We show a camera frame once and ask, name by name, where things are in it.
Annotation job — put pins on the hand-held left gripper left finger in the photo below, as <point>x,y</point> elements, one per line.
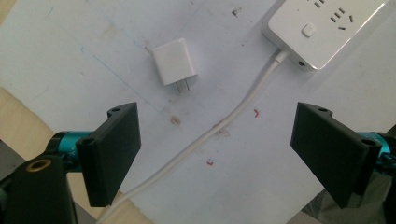
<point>109,155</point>

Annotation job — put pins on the white charger plug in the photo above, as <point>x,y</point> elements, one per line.
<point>174,62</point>

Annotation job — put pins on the white power strip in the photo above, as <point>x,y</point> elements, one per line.
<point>317,28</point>

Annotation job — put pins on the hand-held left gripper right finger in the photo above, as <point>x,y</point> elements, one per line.
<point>330,149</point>

